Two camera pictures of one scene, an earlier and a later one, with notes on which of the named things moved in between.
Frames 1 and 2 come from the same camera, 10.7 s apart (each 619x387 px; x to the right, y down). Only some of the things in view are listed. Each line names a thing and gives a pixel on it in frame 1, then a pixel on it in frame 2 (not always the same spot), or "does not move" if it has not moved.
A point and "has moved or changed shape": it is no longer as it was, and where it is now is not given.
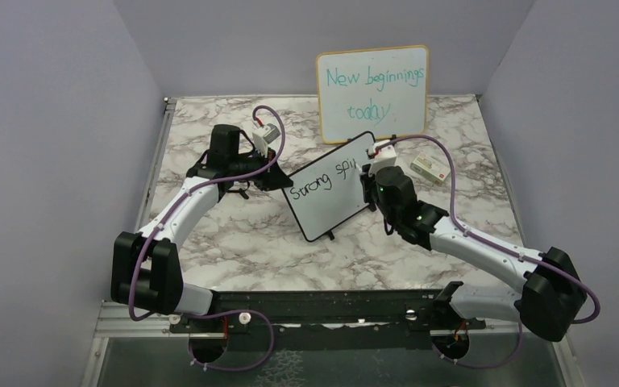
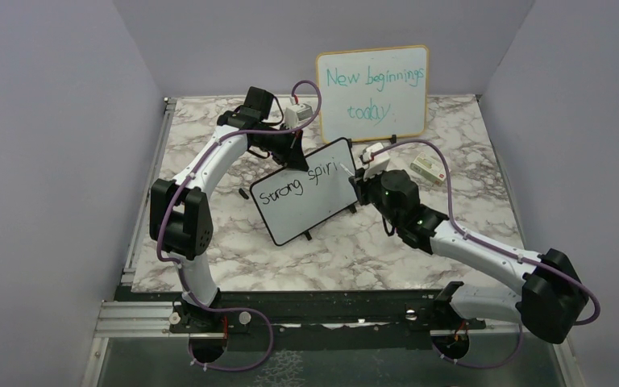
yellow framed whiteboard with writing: x=384 y=91 does not move
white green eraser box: x=430 y=168 does not move
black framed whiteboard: x=330 y=189 has moved or changed shape
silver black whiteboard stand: x=373 y=208 -> x=307 y=234
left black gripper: x=273 y=179 -> x=297 y=159
